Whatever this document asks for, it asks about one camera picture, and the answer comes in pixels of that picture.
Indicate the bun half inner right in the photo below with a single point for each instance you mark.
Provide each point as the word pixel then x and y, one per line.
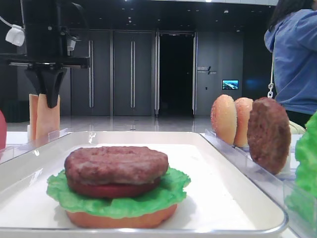
pixel 243 107

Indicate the left clear acrylic rail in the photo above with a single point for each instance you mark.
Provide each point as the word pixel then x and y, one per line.
pixel 18 143

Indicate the person in blue hoodie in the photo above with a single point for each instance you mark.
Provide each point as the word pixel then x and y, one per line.
pixel 291 37

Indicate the bottom bun in burger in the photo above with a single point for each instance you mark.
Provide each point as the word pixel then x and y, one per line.
pixel 146 221

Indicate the sesame bun half outer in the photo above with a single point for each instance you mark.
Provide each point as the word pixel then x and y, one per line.
pixel 224 118

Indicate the brown meat patty on tray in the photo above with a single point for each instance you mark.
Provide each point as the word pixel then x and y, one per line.
pixel 115 165

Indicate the upright brown meat patty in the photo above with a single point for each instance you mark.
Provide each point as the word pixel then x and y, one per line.
pixel 268 134

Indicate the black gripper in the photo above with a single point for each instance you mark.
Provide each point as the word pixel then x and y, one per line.
pixel 46 43

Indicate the red tomato slice in burger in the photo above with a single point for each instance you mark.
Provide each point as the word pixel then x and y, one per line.
pixel 112 190

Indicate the right clear acrylic rail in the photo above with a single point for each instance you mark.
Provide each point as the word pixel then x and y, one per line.
pixel 277 186

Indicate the white rectangular metal tray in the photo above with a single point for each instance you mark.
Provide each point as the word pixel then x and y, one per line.
pixel 221 202

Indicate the red tomato slice upright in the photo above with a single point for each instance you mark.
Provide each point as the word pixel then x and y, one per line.
pixel 3 131

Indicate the small wall screen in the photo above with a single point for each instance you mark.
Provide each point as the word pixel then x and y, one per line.
pixel 230 84

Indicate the white cable connector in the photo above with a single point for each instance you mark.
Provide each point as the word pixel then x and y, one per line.
pixel 15 35

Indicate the clear acrylic rail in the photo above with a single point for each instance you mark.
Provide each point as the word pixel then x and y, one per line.
pixel 277 186
pixel 18 143

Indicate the orange cheese slice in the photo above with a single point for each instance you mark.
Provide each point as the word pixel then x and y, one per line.
pixel 48 119
pixel 33 106

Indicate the green lettuce leaf on tray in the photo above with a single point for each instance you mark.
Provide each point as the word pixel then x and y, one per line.
pixel 170 191

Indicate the upright green lettuce leaf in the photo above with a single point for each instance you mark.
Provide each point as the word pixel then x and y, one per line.
pixel 305 158

